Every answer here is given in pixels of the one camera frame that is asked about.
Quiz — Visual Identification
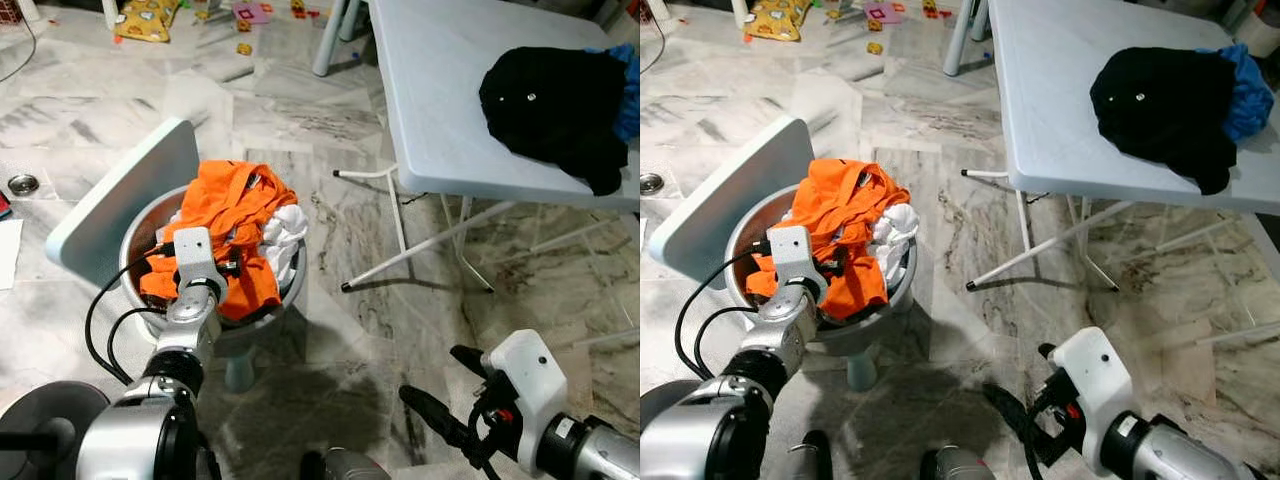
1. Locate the orange shirt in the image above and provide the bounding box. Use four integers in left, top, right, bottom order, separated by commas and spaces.
745, 157, 886, 321
138, 158, 291, 323

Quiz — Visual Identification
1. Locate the black shirt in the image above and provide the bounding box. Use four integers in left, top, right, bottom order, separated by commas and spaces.
1090, 46, 1241, 197
478, 46, 633, 197

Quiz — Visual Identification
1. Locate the white garment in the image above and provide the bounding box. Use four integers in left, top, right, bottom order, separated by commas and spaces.
258, 203, 311, 286
868, 203, 919, 281

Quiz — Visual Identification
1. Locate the grey laundry basket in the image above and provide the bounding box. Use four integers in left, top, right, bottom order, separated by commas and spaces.
725, 185, 916, 356
118, 185, 309, 346

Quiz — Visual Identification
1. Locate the grey robot right leg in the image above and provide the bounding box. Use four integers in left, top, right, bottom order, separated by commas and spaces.
918, 445, 1001, 480
300, 448, 393, 480

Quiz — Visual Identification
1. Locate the pale plastic child chair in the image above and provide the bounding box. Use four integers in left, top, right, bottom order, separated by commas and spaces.
648, 115, 916, 391
45, 118, 311, 393

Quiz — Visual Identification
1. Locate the black robot left leg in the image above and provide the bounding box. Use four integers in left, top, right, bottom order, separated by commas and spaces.
788, 430, 836, 480

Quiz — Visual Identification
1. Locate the white paper sheet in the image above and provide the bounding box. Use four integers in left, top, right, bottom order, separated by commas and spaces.
0, 218, 25, 291

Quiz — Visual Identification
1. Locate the yellow printed toy mat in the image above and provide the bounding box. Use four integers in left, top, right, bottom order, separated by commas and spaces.
745, 0, 809, 41
113, 0, 181, 43

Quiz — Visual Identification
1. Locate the bright blue garment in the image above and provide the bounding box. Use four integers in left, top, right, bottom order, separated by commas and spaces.
1200, 42, 1276, 143
588, 42, 641, 146

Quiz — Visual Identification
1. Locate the white folding table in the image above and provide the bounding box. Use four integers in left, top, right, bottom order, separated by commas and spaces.
335, 0, 641, 293
962, 0, 1280, 293

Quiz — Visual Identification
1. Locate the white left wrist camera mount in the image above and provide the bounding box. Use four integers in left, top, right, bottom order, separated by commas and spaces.
768, 225, 829, 301
172, 227, 229, 301

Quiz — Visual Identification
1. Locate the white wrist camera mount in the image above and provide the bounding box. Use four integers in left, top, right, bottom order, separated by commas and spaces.
1048, 326, 1136, 466
482, 328, 569, 471
172, 227, 229, 301
768, 225, 829, 301

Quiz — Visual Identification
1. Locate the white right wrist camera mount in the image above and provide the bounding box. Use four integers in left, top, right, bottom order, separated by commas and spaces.
1048, 326, 1136, 466
482, 328, 569, 471

